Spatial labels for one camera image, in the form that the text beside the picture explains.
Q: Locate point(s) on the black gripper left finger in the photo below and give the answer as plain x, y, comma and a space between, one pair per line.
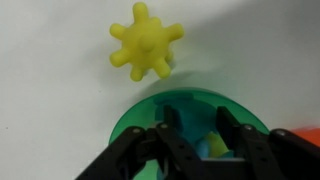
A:
166, 150

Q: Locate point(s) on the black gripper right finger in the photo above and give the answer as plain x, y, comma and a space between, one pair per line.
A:
266, 153

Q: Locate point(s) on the light blue toy figure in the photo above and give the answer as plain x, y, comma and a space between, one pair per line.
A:
203, 148

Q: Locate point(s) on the green translucent bowl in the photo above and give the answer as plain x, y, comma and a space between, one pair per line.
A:
143, 113

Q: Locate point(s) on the orange toy figure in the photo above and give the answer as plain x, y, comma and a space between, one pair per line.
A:
308, 135

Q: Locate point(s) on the yellow spiky toy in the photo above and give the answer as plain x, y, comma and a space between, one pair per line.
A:
146, 41

